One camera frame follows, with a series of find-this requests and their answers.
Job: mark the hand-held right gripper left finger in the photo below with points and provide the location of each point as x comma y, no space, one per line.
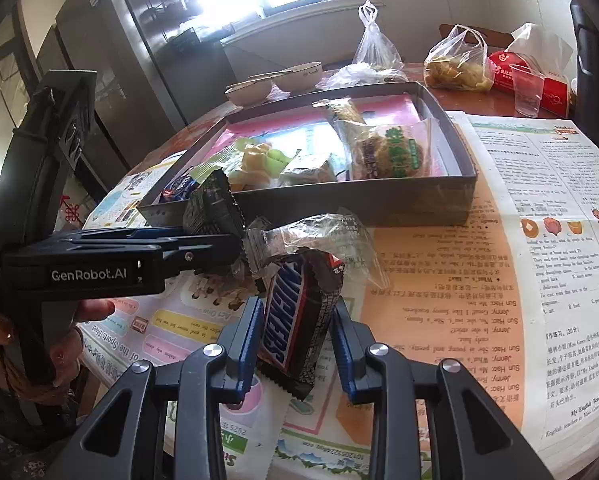
252,330

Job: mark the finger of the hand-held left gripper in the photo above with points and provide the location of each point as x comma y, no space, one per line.
189,260
144,235

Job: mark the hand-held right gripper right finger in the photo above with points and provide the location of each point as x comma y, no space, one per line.
342,340

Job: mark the chocolate bar packet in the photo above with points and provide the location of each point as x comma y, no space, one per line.
289,325

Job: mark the black snack packet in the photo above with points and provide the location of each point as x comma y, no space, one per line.
212,210

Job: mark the blue cookie packet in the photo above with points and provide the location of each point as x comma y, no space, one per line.
179,190

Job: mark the clear plastic snack wrapper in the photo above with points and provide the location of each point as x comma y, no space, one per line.
324,235

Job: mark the pale yellow pastry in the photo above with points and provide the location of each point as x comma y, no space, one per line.
254,160

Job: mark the dark cardboard box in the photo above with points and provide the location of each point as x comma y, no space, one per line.
354,200

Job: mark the person's left forearm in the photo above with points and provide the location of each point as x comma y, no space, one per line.
9,420

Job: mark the plastic bag of fried snacks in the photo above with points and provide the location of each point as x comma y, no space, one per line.
457,67

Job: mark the person's left hand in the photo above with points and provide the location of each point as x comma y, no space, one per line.
64,350

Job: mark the red paper decoration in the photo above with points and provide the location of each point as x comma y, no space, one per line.
73,210

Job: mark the colourful children's newspaper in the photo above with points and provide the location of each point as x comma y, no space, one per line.
189,320

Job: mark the newspaper with peach page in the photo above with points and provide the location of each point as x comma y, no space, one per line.
429,285

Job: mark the small clear candy packet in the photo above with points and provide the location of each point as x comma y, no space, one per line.
304,170

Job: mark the steel refrigerator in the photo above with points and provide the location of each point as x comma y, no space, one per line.
124,80

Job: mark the white ceramic bowl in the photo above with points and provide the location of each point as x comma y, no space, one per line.
247,92
299,77

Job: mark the orange cracker packet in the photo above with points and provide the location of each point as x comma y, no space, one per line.
342,110

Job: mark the crumpled silver plastic bag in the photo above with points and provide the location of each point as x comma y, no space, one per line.
359,77

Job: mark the knotted clear plastic bag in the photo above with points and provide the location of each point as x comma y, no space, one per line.
377,45

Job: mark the clear plastic cup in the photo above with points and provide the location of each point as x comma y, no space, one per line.
527,92

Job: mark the red tissue box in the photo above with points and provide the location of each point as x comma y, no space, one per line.
554,95

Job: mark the wooden chair back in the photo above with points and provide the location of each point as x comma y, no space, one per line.
499,37

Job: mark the white tissue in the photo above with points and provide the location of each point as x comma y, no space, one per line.
539,45

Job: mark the black curved bar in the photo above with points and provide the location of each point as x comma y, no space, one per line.
579,60

